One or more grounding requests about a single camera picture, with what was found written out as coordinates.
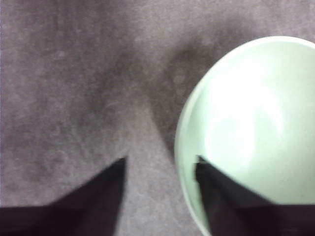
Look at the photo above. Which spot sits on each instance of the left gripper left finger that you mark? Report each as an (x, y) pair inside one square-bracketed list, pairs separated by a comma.
[(86, 209)]

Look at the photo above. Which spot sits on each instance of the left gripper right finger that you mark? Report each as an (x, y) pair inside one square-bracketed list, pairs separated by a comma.
[(233, 211)]

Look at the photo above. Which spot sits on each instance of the green ribbed bowl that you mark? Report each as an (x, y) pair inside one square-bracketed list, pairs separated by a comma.
[(246, 110)]

